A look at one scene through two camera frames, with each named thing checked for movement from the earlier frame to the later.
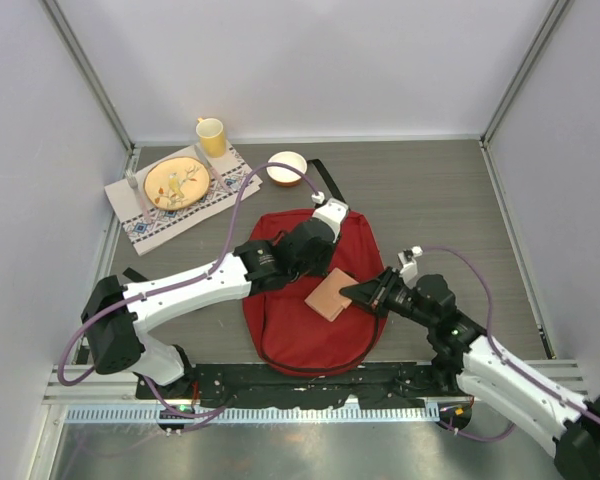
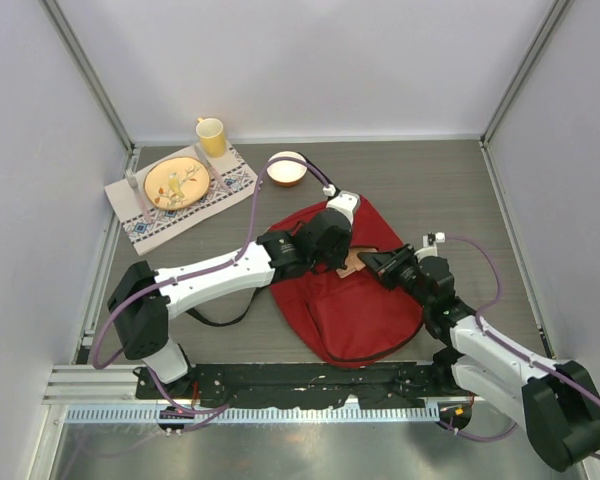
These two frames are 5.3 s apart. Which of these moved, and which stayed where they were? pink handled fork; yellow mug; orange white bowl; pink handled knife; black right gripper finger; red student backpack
Moved: red student backpack; black right gripper finger
Stayed: orange white bowl; yellow mug; pink handled fork; pink handled knife
